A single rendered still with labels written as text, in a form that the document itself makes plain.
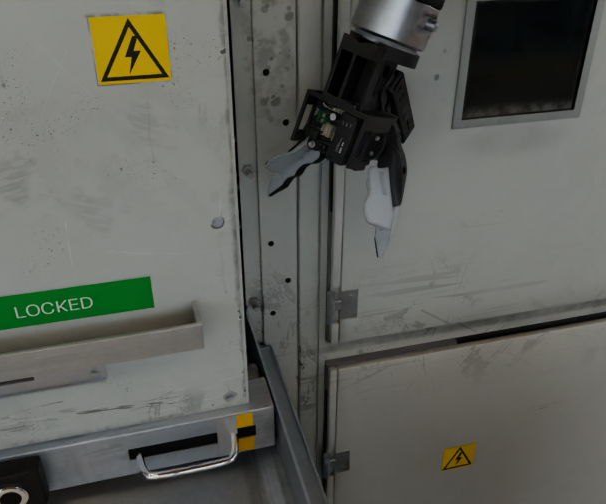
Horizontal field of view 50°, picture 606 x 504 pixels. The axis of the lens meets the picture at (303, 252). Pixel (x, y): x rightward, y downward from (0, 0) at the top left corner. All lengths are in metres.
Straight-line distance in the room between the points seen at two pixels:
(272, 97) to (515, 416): 0.71
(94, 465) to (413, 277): 0.47
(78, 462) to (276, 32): 0.50
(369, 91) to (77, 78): 0.26
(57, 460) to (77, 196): 0.29
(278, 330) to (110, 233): 0.39
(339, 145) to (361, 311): 0.35
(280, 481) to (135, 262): 0.30
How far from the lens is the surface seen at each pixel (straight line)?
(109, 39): 0.53
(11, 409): 0.70
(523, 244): 0.97
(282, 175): 0.72
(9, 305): 0.63
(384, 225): 0.65
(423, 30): 0.64
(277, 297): 0.88
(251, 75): 0.75
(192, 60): 0.54
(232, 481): 0.75
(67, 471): 0.74
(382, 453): 1.12
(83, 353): 0.61
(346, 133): 0.61
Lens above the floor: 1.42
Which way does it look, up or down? 30 degrees down
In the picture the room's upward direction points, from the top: straight up
